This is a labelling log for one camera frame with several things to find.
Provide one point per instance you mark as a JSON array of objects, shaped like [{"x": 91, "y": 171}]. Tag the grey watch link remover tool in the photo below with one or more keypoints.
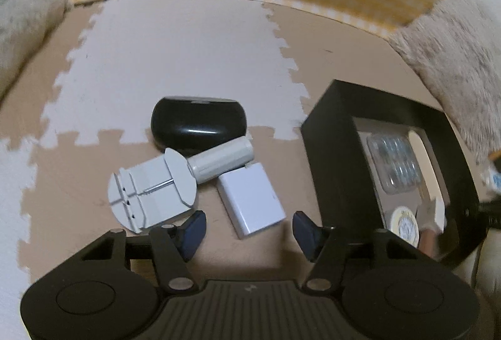
[{"x": 156, "y": 191}]

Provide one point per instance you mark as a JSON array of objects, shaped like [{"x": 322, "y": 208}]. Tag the white rectangular power adapter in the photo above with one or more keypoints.
[{"x": 252, "y": 199}]

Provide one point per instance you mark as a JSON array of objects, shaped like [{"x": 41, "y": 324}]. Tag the clear plastic blister case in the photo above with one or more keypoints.
[{"x": 395, "y": 164}]

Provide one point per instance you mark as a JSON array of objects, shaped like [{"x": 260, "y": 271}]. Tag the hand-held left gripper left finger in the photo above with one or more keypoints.
[{"x": 193, "y": 234}]

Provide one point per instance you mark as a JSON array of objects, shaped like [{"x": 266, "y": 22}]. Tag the white foam puzzle mat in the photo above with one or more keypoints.
[
  {"x": 11, "y": 226},
  {"x": 176, "y": 50}
]

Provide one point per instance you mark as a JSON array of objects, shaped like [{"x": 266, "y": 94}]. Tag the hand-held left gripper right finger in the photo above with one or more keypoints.
[{"x": 306, "y": 236}]

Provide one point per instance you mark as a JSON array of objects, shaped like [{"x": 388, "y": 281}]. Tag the fluffy cream cushion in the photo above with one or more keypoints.
[
  {"x": 462, "y": 62},
  {"x": 23, "y": 11}
]

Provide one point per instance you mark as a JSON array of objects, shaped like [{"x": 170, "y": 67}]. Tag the black storage box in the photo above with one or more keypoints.
[{"x": 336, "y": 152}]

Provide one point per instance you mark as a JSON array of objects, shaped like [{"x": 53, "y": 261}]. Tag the black oval case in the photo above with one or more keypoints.
[{"x": 199, "y": 124}]

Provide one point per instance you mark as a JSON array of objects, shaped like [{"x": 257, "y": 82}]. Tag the jar with mint green lid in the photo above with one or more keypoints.
[{"x": 403, "y": 226}]

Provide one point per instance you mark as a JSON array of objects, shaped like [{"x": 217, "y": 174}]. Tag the cream oval stick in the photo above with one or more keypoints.
[{"x": 424, "y": 167}]

